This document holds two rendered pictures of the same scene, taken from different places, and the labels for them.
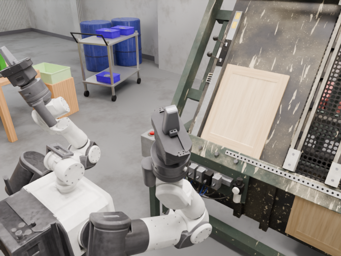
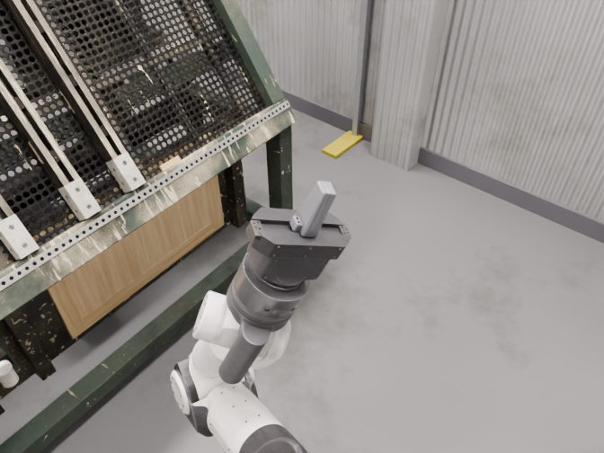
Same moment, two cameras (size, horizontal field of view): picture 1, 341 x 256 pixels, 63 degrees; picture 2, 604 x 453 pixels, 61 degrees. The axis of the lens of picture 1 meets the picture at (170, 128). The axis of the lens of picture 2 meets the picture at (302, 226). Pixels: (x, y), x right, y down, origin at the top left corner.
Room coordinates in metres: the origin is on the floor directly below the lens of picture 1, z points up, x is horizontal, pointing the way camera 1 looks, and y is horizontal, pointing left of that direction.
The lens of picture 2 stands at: (0.48, 0.42, 2.05)
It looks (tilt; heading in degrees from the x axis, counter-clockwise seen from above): 42 degrees down; 270
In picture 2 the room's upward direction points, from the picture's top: straight up
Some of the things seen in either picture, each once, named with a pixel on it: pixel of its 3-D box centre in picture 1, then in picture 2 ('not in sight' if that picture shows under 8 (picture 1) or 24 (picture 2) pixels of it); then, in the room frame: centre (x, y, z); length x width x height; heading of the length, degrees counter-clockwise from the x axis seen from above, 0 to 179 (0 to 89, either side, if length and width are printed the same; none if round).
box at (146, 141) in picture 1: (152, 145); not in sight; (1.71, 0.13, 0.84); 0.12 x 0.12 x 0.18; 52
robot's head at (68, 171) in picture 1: (64, 169); not in sight; (0.64, 0.30, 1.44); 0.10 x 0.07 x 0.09; 50
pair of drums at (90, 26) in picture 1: (113, 43); not in sight; (6.54, 1.31, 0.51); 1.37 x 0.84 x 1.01; 140
